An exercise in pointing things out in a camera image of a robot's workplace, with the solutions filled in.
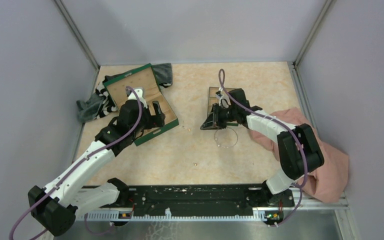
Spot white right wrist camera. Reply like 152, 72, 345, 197
215, 91, 229, 107

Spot grey-green zebra plush towel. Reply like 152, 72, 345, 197
76, 63, 173, 123

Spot silver bangle bracelet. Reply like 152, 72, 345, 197
214, 127, 239, 149

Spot left aluminium frame post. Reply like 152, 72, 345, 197
52, 0, 100, 71

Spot pink cloth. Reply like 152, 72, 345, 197
248, 107, 349, 204

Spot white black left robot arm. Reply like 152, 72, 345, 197
27, 98, 166, 237

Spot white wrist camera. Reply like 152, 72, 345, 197
215, 91, 229, 107
127, 87, 145, 102

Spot green compartment jewelry tray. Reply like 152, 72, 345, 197
207, 86, 230, 116

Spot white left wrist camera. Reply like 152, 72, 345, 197
127, 87, 145, 102

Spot aluminium frame post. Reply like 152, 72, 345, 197
52, 0, 100, 71
293, 0, 337, 69

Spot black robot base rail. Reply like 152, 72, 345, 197
97, 184, 294, 221

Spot green jewelry box with lid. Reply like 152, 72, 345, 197
103, 63, 179, 146

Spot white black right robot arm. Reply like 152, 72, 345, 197
200, 88, 324, 206

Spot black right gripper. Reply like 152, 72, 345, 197
201, 103, 238, 131

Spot right aluminium frame post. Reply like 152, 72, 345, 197
293, 0, 337, 69

